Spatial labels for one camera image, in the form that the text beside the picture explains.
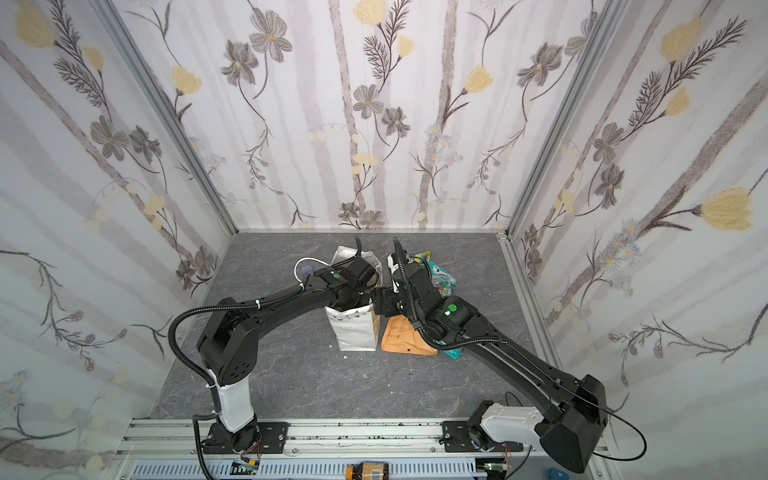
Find white paper bag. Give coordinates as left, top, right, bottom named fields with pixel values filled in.
left=294, top=246, right=381, bottom=352

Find yellow black connector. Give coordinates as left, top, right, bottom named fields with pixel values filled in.
left=345, top=461, right=390, bottom=480

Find green snack packet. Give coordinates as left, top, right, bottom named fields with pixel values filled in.
left=413, top=251, right=432, bottom=265

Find orange paper snack packet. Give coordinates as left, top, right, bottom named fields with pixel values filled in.
left=381, top=315, right=438, bottom=356

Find white slotted cable duct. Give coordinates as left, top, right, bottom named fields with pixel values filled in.
left=122, top=458, right=487, bottom=479

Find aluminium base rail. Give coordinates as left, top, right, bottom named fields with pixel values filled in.
left=115, top=407, right=554, bottom=462

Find teal mint candy packet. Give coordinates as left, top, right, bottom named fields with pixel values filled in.
left=429, top=261, right=457, bottom=297
left=443, top=348, right=463, bottom=360

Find blue object bottom right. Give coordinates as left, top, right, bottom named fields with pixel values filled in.
left=547, top=468, right=570, bottom=480

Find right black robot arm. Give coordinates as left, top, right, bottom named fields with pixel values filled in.
left=373, top=240, right=615, bottom=474

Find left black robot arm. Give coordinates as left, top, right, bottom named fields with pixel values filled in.
left=168, top=237, right=379, bottom=479

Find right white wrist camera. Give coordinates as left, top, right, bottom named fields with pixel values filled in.
left=387, top=252, right=409, bottom=293

